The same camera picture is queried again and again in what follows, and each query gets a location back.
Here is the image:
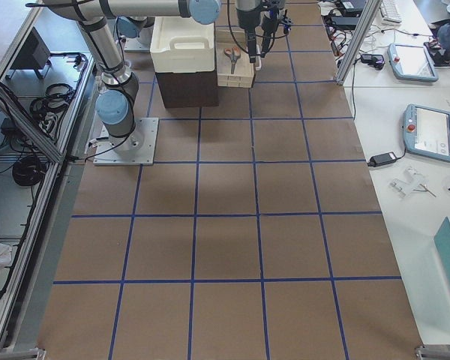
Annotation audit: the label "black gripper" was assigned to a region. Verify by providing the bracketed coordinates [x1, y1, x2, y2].
[260, 7, 293, 59]
[236, 7, 261, 63]

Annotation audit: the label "wooden drawer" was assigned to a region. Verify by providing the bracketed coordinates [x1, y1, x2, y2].
[214, 28, 257, 89]

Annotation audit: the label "grey orange scissors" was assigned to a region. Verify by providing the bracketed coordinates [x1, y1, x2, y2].
[223, 46, 241, 74]

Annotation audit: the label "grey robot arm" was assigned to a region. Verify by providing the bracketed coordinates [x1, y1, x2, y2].
[115, 1, 293, 63]
[37, 1, 263, 108]

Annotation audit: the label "white plastic tray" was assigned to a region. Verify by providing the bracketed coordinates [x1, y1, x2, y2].
[150, 16, 215, 74]

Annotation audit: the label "white keyboard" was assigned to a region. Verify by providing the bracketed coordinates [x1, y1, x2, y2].
[379, 0, 402, 25]

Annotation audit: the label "far teach pendant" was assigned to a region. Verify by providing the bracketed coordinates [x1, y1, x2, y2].
[387, 43, 439, 83]

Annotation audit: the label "teach pendant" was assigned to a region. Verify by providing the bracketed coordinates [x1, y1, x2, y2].
[387, 43, 439, 83]
[403, 104, 450, 163]

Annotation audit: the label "black power brick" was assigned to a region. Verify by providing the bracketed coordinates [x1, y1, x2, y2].
[367, 151, 398, 167]

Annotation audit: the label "near teach pendant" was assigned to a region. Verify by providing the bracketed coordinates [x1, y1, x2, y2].
[403, 104, 450, 163]

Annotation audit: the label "black monitor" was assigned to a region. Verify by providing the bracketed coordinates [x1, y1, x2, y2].
[5, 27, 51, 80]

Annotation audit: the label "white drawer handle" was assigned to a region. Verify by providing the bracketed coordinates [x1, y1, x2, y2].
[254, 45, 262, 71]

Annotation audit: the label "aluminium frame post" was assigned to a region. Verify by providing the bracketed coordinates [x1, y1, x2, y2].
[335, 0, 381, 86]

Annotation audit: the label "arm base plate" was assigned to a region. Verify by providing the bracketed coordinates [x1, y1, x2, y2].
[93, 118, 159, 166]

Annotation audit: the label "coiled black cables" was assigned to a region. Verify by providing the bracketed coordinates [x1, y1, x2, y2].
[29, 82, 76, 121]

